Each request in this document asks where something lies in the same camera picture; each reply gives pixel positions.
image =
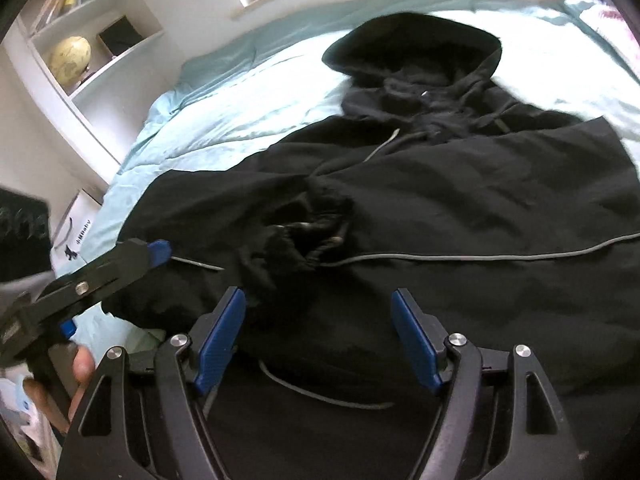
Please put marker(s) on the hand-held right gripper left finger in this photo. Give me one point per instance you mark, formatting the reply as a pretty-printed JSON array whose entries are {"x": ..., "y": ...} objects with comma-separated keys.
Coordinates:
[{"x": 222, "y": 340}]

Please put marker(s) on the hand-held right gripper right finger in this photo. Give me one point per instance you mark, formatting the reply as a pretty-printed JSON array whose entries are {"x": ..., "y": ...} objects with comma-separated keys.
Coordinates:
[{"x": 415, "y": 340}]

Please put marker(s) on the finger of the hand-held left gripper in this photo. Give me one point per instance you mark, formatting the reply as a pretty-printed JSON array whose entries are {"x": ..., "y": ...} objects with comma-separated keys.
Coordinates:
[{"x": 100, "y": 272}]

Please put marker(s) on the black hooded jacket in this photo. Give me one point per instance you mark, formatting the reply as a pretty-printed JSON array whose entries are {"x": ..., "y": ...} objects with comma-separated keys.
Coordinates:
[{"x": 400, "y": 200}]

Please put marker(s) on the person's left hand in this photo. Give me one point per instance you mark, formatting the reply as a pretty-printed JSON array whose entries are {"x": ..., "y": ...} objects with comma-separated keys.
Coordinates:
[{"x": 82, "y": 362}]

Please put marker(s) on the white paper bag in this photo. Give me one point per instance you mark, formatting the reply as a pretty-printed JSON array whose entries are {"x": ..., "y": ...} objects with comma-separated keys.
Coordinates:
[{"x": 75, "y": 240}]

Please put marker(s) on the white bookshelf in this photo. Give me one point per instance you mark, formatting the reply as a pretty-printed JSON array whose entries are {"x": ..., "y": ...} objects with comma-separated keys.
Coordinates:
[{"x": 60, "y": 105}]

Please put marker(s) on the yellow globe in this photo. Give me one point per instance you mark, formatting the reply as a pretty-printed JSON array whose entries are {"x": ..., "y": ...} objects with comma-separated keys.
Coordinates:
[{"x": 70, "y": 59}]

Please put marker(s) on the light blue bed blanket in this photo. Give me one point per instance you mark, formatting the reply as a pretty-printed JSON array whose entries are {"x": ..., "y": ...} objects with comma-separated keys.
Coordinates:
[{"x": 240, "y": 105}]

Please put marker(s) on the black box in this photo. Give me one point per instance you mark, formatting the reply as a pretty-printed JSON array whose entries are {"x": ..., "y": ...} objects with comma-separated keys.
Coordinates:
[{"x": 118, "y": 36}]

